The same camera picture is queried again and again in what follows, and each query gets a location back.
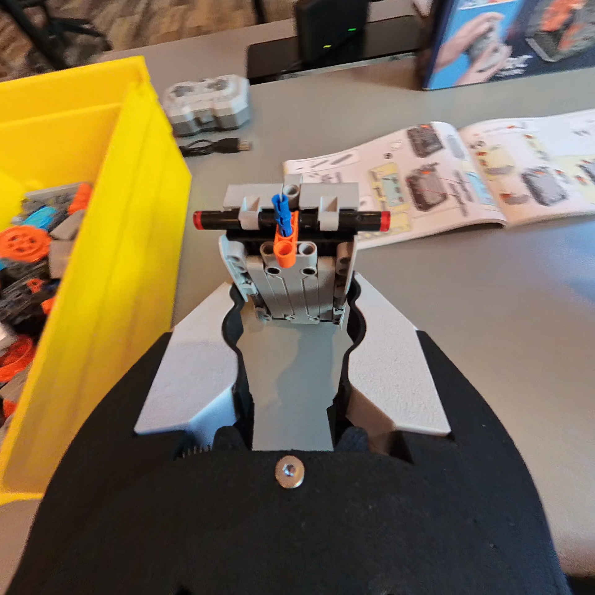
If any grey black brick robot assembly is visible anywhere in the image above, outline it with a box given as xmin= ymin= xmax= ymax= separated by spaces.
xmin=192 ymin=174 xmax=392 ymax=327

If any open instruction booklet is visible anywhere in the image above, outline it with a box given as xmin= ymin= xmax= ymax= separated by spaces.
xmin=283 ymin=109 xmax=595 ymax=251

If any grey remote controller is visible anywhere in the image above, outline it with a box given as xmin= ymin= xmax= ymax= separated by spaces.
xmin=161 ymin=74 xmax=252 ymax=137

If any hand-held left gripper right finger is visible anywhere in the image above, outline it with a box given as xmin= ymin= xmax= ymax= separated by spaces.
xmin=327 ymin=273 xmax=452 ymax=454

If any grey desk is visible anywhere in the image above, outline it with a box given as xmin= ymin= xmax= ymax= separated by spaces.
xmin=0 ymin=16 xmax=595 ymax=575

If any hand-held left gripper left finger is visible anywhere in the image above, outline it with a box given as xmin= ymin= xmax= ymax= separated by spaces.
xmin=134 ymin=281 xmax=254 ymax=451

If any yellow bin with building pieces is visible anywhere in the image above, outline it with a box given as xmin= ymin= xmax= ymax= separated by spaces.
xmin=0 ymin=56 xmax=192 ymax=506

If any blue robot kit box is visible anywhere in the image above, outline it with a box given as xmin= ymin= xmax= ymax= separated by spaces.
xmin=420 ymin=0 xmax=595 ymax=92

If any black device with green light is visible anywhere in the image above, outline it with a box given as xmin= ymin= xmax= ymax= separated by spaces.
xmin=245 ymin=0 xmax=421 ymax=85

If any pile of building pieces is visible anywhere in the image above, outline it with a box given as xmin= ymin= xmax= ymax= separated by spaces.
xmin=0 ymin=180 xmax=94 ymax=426

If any black usb cable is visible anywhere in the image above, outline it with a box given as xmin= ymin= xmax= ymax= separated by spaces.
xmin=178 ymin=137 xmax=254 ymax=159

